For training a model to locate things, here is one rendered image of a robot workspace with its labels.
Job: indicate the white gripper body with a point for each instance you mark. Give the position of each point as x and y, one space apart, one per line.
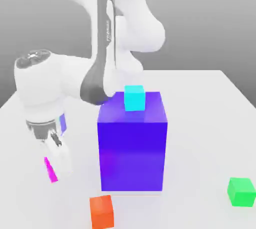
60 159

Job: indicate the small magenta cube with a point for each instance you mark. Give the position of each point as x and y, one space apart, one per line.
51 173

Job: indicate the small orange cube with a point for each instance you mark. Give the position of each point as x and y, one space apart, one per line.
102 213

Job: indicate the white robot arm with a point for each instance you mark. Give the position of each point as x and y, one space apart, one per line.
50 85

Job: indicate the small cyan cube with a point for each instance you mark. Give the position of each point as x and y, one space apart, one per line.
134 98

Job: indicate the small green cube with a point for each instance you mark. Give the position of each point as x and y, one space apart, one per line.
242 193

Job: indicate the large blue box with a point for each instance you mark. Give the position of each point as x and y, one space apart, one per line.
132 153

